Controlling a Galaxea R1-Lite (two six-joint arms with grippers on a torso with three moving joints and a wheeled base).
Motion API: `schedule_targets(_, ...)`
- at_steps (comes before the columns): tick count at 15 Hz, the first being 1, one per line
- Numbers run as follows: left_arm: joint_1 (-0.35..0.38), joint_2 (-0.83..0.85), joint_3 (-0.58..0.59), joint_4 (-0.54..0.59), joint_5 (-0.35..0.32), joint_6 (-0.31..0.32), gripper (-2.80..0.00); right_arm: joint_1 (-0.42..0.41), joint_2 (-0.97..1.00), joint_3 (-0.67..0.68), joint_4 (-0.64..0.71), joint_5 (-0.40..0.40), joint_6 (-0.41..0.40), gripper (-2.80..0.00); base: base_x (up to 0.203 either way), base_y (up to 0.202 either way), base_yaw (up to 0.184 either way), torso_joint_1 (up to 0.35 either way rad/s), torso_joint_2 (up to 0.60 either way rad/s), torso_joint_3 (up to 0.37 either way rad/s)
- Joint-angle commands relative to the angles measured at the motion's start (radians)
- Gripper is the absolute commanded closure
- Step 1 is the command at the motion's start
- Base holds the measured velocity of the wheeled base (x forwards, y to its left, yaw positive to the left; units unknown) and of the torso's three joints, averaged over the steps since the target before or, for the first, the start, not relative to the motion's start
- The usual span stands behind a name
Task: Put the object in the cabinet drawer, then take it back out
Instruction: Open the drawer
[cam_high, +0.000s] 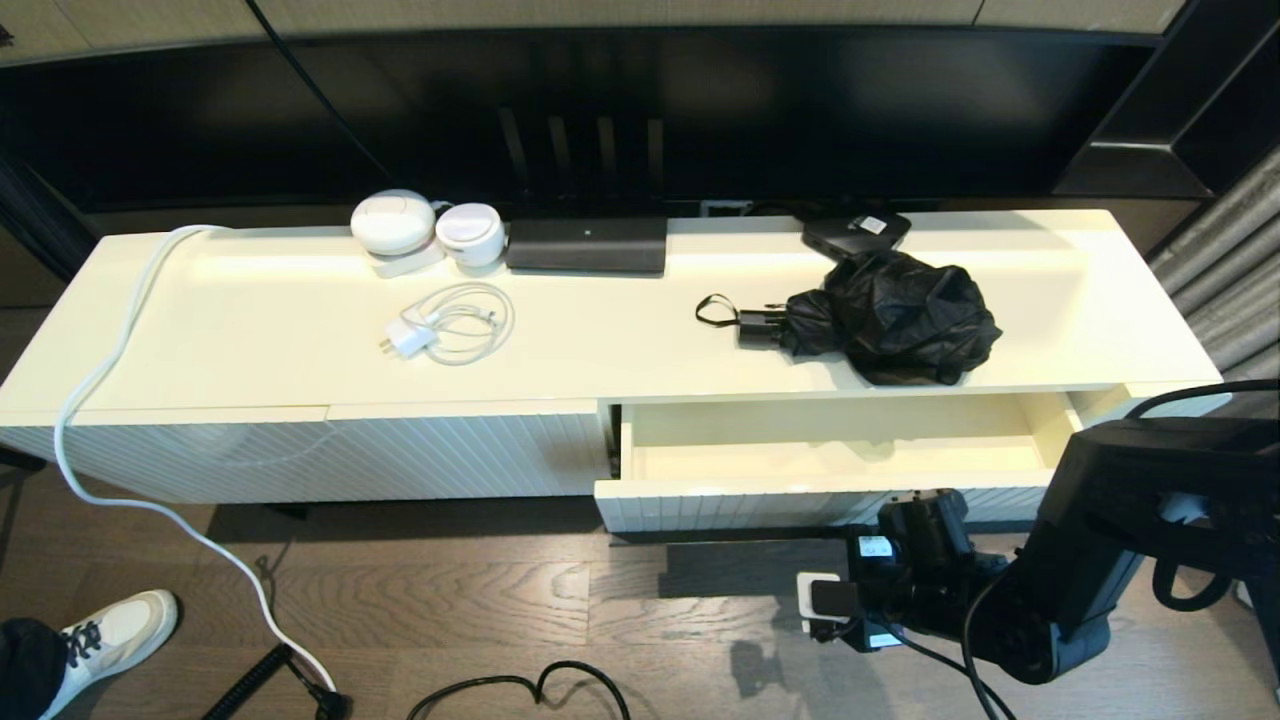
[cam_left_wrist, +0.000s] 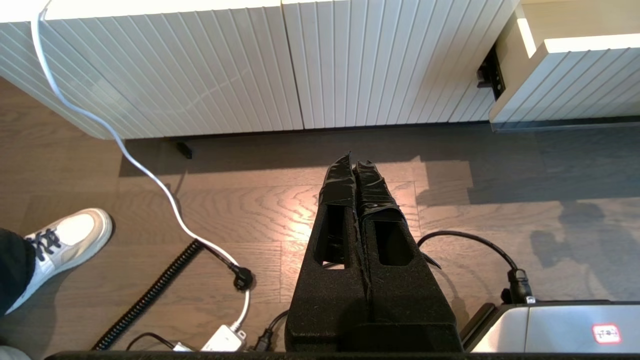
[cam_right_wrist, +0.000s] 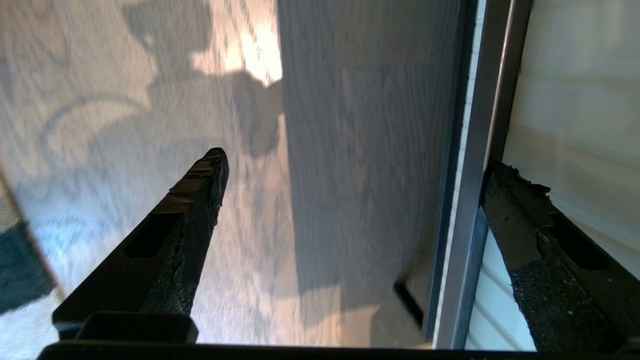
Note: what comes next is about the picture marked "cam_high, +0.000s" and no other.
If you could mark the white tv cabinet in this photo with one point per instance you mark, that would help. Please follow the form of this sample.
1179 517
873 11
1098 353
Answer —
300 450

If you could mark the grey curtain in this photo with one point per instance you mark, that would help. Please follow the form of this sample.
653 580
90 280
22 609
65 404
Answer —
1220 280

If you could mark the small white round device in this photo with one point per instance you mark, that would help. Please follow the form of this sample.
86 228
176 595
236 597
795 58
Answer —
470 234

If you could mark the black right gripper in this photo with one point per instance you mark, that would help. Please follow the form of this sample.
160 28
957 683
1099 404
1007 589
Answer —
925 600

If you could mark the white sneaker black laces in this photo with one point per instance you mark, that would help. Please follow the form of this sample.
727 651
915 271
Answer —
115 635

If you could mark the black set-top box with label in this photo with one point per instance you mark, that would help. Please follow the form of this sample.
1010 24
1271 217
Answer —
850 232

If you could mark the white wall socket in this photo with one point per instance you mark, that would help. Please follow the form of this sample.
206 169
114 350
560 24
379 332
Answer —
725 208

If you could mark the black umbrella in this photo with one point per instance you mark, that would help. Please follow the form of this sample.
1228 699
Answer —
900 320

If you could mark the labelled black wrist camera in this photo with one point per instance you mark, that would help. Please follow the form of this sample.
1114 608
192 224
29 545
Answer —
875 547

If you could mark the large white dome device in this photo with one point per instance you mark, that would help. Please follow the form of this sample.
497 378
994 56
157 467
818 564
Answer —
392 224

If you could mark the black television screen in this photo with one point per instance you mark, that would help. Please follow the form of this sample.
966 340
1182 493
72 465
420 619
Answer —
800 110

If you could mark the white fluted drawer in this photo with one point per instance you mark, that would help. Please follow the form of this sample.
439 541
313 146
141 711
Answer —
800 460

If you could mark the black shelf unit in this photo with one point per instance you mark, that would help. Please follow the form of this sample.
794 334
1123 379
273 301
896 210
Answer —
1150 160

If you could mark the black router with antennas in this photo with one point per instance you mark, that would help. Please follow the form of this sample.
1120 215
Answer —
585 245

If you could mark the black wall frame piece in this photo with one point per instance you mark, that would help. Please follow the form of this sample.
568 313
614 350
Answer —
40 230

